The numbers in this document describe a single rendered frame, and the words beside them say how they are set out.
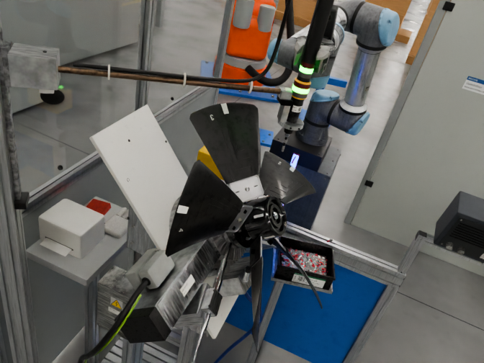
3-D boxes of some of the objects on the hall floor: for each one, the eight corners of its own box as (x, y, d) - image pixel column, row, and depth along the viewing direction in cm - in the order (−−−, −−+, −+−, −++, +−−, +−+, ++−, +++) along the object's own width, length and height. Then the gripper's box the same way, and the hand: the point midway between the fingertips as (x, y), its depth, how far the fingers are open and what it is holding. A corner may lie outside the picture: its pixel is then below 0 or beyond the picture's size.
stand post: (118, 402, 187) (132, 197, 123) (130, 384, 194) (149, 183, 131) (127, 406, 186) (145, 202, 123) (138, 389, 193) (161, 188, 130)
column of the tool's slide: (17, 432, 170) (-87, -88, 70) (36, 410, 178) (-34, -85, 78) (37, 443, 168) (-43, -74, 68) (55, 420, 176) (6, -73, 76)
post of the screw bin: (240, 383, 206) (280, 269, 161) (240, 377, 208) (281, 263, 163) (246, 384, 206) (288, 270, 161) (246, 379, 208) (288, 265, 163)
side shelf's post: (85, 372, 195) (83, 240, 149) (91, 364, 198) (91, 234, 152) (92, 376, 194) (93, 245, 148) (98, 369, 197) (100, 238, 151)
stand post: (163, 426, 182) (191, 284, 132) (173, 408, 190) (204, 266, 139) (173, 431, 182) (204, 290, 131) (183, 413, 189) (216, 271, 138)
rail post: (327, 390, 212) (387, 285, 169) (329, 383, 215) (388, 279, 172) (335, 394, 211) (397, 289, 168) (336, 387, 214) (398, 282, 171)
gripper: (337, 67, 119) (321, 88, 102) (298, 55, 121) (277, 73, 104) (347, 36, 114) (333, 53, 97) (307, 24, 117) (286, 39, 99)
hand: (308, 51), depth 100 cm, fingers closed on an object, 4 cm apart
